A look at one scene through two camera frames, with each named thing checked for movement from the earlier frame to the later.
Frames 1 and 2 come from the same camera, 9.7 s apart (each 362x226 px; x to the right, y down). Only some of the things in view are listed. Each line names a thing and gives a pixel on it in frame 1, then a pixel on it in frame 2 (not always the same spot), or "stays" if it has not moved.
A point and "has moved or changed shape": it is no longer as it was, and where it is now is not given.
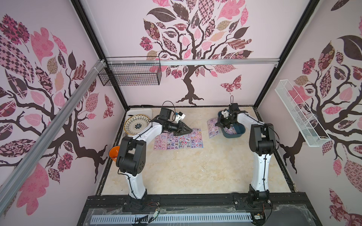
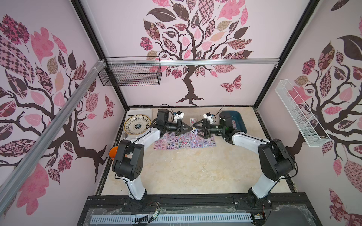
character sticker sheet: x=185 y=141 stays
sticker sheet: x=196 y=141 stays
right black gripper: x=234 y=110 -> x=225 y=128
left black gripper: x=179 y=131 stays
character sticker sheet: x=172 y=142 stays
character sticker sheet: x=213 y=130 has moved or changed shape
